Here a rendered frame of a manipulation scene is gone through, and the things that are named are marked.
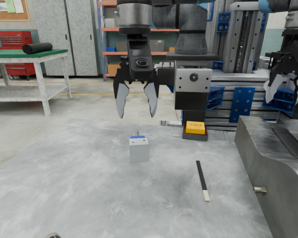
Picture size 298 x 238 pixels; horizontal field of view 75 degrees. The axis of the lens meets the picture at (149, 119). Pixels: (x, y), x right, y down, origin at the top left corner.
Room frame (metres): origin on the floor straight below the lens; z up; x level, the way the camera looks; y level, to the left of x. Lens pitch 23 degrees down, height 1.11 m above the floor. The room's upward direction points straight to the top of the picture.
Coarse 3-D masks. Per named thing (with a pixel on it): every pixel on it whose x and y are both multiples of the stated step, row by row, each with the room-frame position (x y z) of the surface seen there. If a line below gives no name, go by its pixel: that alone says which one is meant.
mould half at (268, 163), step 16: (240, 128) 0.51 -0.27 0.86; (256, 128) 0.46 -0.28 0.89; (288, 128) 0.46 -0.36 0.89; (240, 144) 0.48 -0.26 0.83; (256, 144) 0.39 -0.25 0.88; (272, 144) 0.39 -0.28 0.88; (256, 160) 0.36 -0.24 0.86; (272, 160) 0.29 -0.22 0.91; (288, 160) 0.29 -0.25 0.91; (256, 176) 0.34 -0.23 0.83; (272, 176) 0.28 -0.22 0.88; (288, 176) 0.24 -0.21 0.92; (272, 192) 0.26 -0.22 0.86; (288, 192) 0.23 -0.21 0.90; (272, 208) 0.25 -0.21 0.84; (288, 208) 0.21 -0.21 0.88; (272, 224) 0.23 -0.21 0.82; (288, 224) 0.20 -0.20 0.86
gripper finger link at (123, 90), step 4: (120, 84) 0.45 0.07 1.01; (124, 84) 0.45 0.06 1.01; (120, 88) 0.45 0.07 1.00; (124, 88) 0.45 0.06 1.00; (128, 88) 0.45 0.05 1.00; (120, 92) 0.45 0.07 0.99; (124, 92) 0.45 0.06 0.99; (128, 92) 0.45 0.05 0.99; (120, 96) 0.45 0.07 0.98; (124, 96) 0.45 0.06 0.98; (116, 100) 0.45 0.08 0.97; (120, 100) 0.45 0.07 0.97; (124, 100) 0.45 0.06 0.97; (116, 104) 0.45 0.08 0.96; (120, 104) 0.45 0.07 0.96; (124, 104) 0.45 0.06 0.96; (120, 108) 0.45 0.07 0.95; (120, 112) 0.45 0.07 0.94; (120, 116) 0.46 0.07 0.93
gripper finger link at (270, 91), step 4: (276, 76) 0.57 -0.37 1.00; (280, 76) 0.57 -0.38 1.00; (276, 80) 0.57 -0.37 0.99; (280, 80) 0.57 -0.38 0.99; (264, 84) 0.62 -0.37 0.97; (272, 84) 0.57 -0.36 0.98; (276, 84) 0.57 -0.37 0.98; (280, 84) 0.57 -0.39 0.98; (264, 88) 0.61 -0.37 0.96; (268, 88) 0.57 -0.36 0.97; (272, 88) 0.57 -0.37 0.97; (276, 88) 0.57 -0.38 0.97; (268, 92) 0.57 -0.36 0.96; (272, 92) 0.57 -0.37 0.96; (268, 96) 0.57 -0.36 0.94; (272, 96) 0.57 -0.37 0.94; (268, 100) 0.57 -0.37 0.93
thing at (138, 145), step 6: (138, 132) 0.55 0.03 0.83; (132, 138) 0.47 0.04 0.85; (138, 138) 0.47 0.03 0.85; (144, 138) 0.47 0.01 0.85; (132, 144) 0.44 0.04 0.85; (138, 144) 0.44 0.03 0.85; (144, 144) 0.44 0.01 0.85; (132, 150) 0.43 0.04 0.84; (138, 150) 0.44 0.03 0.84; (144, 150) 0.44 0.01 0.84; (132, 156) 0.43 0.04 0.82; (138, 156) 0.44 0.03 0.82; (144, 156) 0.44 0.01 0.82
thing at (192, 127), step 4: (188, 124) 0.60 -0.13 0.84; (192, 124) 0.60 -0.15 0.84; (196, 124) 0.60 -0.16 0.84; (200, 124) 0.60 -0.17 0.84; (188, 128) 0.57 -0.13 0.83; (192, 128) 0.57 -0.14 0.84; (196, 128) 0.57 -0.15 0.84; (200, 128) 0.57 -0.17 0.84; (204, 128) 0.57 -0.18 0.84; (188, 132) 0.57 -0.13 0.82; (192, 132) 0.57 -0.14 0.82; (196, 132) 0.57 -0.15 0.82; (200, 132) 0.56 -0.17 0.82; (204, 132) 0.56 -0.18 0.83
